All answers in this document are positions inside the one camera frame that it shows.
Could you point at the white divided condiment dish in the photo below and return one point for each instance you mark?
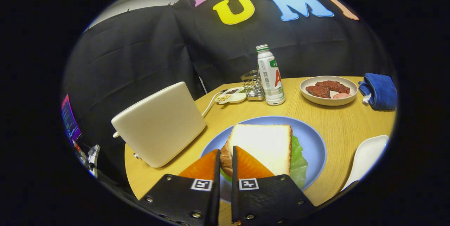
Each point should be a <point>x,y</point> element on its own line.
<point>235,98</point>

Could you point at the toasted bread slice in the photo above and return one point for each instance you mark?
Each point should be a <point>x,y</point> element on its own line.
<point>263,145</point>

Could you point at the beige bowl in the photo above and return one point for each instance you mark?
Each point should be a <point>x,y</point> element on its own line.
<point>327,101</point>

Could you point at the white milk bottle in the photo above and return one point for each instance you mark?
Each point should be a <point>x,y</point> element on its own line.
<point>270,92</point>

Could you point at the cream toaster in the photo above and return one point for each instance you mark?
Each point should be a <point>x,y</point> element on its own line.
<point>158,124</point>

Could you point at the blue plate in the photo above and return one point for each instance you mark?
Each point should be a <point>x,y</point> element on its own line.
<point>309,138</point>

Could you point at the pink ham slice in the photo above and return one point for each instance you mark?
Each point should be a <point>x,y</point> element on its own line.
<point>341,95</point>

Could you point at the brown meat piece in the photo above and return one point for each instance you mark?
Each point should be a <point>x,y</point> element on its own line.
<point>318,91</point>
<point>334,86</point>

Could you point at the green lettuce leaf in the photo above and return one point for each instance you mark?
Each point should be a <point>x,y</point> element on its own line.
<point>299,162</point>

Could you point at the blue towel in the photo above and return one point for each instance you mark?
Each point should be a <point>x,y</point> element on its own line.
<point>381,90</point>

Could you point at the computer monitor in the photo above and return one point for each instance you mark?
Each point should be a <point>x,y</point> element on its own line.
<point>69,120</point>

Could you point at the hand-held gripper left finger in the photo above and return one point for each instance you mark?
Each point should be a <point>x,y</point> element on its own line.
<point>216,169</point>

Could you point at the white device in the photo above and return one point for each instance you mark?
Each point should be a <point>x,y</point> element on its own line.
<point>93,155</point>

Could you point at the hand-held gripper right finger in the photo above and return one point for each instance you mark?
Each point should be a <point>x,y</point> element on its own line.
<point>235,198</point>

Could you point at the white square plate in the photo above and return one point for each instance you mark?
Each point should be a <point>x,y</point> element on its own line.
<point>365,157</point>

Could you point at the black backdrop cloth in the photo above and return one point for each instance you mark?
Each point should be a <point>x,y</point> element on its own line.
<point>140,53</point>

